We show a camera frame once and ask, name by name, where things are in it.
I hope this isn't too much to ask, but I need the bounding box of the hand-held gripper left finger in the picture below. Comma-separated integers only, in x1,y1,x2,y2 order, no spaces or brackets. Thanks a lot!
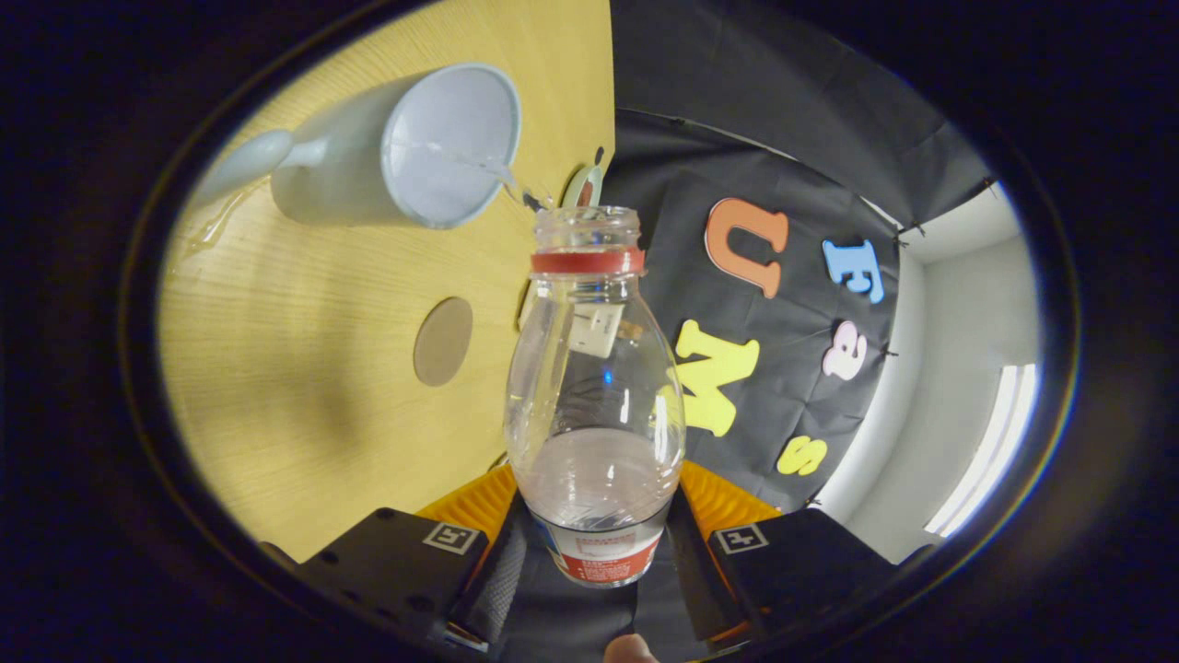
263,460,532,647

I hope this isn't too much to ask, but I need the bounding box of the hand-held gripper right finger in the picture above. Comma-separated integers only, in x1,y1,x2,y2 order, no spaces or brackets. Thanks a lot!
667,460,936,646

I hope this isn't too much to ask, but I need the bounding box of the clear plastic juice bottle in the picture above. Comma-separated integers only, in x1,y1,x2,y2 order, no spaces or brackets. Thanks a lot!
504,205,687,588

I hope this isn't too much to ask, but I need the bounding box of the round brown coaster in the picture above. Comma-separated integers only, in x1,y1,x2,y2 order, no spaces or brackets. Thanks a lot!
413,297,474,388

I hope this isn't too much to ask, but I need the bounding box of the white cup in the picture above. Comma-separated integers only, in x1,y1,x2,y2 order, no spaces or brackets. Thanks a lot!
189,63,523,230

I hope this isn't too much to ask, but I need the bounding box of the white toaster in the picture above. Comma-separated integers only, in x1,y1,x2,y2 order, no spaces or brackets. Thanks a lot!
516,276,629,360

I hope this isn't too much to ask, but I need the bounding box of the wooden table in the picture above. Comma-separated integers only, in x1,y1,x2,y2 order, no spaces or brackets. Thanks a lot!
157,0,616,563

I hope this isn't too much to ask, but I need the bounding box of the large ceiling light panel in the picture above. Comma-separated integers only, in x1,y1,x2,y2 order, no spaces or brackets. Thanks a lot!
924,364,1037,538

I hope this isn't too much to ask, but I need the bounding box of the pale green plate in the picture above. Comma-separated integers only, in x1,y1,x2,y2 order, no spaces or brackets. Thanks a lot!
562,164,604,209

